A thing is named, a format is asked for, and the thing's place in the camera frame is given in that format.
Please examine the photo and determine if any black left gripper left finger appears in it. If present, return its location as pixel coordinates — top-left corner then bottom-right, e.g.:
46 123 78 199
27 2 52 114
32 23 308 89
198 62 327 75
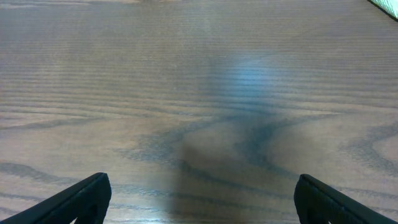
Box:
1 172 111 224

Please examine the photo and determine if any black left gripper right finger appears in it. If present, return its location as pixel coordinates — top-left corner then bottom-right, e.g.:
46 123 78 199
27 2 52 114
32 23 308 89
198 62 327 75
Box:
294 174 397 224

